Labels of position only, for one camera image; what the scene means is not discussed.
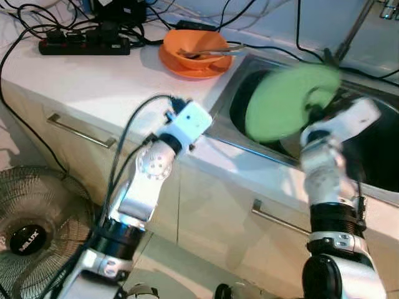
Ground black power strip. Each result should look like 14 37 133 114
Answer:
38 32 132 57

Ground light green plate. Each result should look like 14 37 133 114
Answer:
244 64 343 143

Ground floor fan with wire grille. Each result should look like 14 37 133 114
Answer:
0 164 93 299

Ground black box adapter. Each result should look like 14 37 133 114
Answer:
92 0 148 27

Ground stainless steel sink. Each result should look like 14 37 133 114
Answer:
208 52 399 204

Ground flat black adapter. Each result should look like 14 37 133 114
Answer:
175 20 217 32

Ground silver faucet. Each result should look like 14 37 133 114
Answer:
379 0 399 21

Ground white counter cabinet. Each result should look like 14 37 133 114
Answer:
0 81 399 297

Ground orange bowl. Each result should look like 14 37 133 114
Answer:
163 29 231 70

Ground long silver cabinet handle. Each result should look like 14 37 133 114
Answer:
46 113 118 150

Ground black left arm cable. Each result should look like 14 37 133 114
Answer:
44 93 181 299

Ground short silver cabinet handle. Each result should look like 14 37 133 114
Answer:
251 198 312 237

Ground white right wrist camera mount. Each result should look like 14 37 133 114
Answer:
300 97 383 148

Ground silver metal utensil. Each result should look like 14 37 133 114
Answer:
178 41 248 61

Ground black power cable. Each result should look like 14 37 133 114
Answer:
0 25 69 176
294 0 399 80

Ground metal stand pole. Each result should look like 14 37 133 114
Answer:
323 0 376 66

